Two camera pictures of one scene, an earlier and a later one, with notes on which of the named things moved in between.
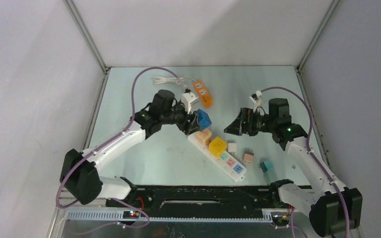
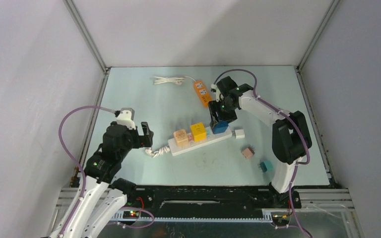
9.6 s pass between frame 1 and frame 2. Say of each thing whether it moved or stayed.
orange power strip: stayed
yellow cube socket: moved
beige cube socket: moved
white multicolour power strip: moved
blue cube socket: moved
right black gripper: moved
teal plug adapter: stayed
